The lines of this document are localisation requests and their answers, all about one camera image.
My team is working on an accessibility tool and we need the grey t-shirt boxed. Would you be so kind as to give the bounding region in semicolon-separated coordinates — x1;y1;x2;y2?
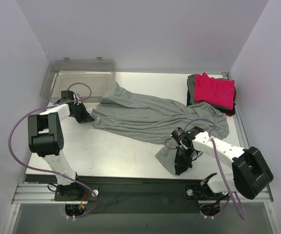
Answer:
91;82;229;175
186;74;196;106

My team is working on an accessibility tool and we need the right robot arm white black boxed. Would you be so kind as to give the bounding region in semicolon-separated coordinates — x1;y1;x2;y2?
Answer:
171;128;274;200

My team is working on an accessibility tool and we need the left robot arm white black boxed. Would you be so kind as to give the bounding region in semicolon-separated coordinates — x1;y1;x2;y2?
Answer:
28;101;94;201

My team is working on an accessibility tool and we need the folded grey t-shirt in stack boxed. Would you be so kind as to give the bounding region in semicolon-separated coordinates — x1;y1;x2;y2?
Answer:
186;74;196;106

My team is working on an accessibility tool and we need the clear plastic bin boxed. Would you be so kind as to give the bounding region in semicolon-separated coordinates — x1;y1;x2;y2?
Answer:
40;58;116;103

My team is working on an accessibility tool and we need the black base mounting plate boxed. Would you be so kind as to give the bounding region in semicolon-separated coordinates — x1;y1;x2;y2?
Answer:
54;179;227;216

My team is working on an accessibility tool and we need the folded magenta t-shirt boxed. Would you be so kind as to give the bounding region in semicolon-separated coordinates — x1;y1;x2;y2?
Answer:
193;73;236;110

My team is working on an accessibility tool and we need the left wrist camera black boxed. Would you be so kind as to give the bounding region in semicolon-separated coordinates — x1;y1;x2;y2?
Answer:
57;90;78;103

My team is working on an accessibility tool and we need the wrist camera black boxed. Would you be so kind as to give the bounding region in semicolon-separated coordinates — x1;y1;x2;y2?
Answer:
57;90;78;103
171;127;190;144

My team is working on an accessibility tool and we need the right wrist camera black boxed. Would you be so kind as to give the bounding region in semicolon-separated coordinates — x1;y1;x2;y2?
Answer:
171;127;190;144

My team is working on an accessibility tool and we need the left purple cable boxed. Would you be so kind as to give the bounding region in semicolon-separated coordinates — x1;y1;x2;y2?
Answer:
8;82;100;217

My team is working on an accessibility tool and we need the purple cable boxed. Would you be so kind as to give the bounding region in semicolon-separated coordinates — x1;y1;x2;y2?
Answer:
183;118;246;220
8;82;100;217

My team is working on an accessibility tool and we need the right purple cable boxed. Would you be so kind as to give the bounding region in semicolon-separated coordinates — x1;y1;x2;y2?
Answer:
183;118;246;220

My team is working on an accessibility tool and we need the aluminium frame rail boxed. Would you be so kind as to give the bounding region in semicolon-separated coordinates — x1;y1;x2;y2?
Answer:
12;183;65;204

